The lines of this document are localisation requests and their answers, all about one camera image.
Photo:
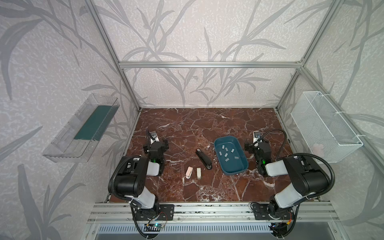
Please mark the white wire mesh basket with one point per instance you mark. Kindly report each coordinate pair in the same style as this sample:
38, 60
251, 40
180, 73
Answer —
320, 122

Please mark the green pad in bin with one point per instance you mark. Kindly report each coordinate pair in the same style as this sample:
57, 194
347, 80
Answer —
97, 123

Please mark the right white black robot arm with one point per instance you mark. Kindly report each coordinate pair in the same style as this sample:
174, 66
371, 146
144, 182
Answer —
310, 175

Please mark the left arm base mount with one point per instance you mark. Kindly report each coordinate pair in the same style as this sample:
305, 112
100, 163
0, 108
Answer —
162, 212

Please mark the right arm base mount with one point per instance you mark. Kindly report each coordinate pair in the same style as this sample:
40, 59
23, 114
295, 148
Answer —
271, 212

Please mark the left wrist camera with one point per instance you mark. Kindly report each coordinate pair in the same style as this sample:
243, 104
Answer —
154, 137

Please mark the black stapler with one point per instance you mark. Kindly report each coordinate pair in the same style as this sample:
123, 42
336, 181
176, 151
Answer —
207, 162

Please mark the slotted grey cable duct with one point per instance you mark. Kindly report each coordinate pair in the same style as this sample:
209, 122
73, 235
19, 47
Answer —
188, 228

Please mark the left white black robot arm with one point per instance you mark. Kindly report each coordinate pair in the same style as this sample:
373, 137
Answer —
128, 180

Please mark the aluminium front rail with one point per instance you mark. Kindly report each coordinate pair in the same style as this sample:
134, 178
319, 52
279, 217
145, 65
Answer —
212, 212

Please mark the teal plastic tray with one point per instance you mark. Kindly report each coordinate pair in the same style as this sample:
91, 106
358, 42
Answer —
233, 166

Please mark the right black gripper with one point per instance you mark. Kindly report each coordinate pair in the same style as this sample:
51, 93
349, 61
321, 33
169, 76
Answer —
259, 146

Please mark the clear plastic wall bin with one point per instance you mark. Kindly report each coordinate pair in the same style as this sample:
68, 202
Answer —
64, 148

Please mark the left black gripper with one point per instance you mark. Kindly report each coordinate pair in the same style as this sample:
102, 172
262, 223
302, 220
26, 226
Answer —
156, 146

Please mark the beige stapler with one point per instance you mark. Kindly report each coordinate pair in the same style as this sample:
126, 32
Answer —
199, 173

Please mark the pink object in basket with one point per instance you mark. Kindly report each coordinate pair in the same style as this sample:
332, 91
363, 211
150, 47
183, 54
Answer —
318, 149

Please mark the small green circuit board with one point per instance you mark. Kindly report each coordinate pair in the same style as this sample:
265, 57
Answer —
155, 227

